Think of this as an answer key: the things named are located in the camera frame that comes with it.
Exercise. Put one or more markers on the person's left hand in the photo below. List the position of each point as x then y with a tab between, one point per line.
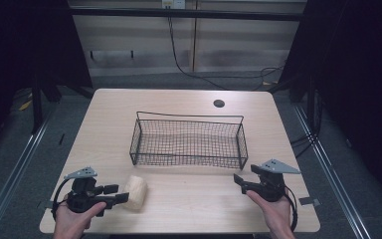
71	222

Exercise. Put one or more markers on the pale bread loaf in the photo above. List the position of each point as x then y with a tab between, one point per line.
136	192

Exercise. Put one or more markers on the black round table grommet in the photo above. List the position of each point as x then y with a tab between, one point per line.
219	103

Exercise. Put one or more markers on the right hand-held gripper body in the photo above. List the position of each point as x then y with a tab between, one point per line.
272	187

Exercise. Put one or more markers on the black stand post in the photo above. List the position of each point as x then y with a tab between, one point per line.
37	106

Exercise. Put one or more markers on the white wall socket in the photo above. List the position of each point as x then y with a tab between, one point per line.
173	3

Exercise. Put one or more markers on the person's right hand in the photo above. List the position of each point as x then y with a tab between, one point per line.
277	214

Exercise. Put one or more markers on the grey tape piece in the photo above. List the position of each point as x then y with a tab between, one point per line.
309	201

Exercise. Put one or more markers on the small black floor object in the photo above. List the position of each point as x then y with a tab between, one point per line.
61	138

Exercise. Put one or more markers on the metal floor rail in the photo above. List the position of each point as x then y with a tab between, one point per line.
328	166
13	176

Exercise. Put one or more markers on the black horizontal bar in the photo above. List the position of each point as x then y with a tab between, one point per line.
179	13

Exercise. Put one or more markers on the yellow floor tape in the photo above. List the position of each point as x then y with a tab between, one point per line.
25	105

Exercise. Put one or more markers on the dark curtain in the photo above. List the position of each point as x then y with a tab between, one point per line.
354	66
30	43

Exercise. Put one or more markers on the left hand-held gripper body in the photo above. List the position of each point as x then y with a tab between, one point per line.
83	199

